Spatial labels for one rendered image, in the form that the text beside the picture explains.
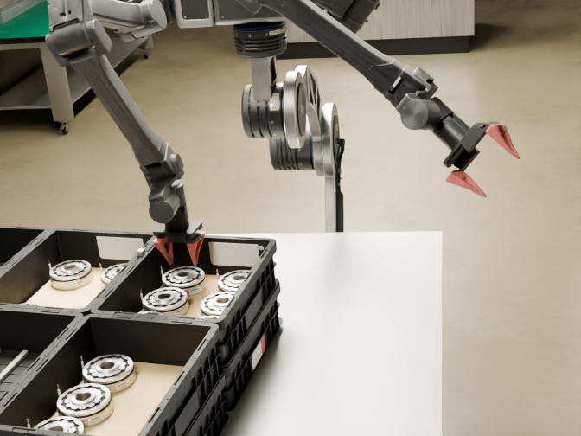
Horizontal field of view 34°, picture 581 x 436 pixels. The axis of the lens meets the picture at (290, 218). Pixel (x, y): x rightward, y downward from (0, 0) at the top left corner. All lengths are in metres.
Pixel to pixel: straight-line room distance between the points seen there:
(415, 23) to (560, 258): 3.61
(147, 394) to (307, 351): 0.47
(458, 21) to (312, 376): 5.55
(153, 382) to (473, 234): 2.69
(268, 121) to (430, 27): 5.08
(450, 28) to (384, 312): 5.26
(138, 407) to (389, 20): 5.86
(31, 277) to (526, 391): 1.73
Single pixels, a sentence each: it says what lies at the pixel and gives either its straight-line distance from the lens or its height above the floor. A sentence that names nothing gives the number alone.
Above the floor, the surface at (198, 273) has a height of 0.86.
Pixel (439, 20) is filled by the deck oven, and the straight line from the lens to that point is 7.45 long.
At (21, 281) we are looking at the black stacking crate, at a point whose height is 0.88.
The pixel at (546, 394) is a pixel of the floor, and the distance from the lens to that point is 3.32.
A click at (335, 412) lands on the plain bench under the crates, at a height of 0.70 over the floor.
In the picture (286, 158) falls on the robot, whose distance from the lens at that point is 2.95.
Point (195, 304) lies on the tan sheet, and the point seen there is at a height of 0.83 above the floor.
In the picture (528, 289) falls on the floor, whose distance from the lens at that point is 3.95.
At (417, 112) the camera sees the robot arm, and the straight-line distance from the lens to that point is 1.77.
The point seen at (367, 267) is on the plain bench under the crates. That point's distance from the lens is 2.58.
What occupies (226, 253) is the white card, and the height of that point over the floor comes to 0.89.
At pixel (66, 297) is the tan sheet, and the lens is 2.34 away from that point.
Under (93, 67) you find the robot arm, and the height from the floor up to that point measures 1.42.
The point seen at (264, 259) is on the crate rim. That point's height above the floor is 0.93.
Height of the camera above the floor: 1.87
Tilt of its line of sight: 24 degrees down
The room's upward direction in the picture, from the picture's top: 5 degrees counter-clockwise
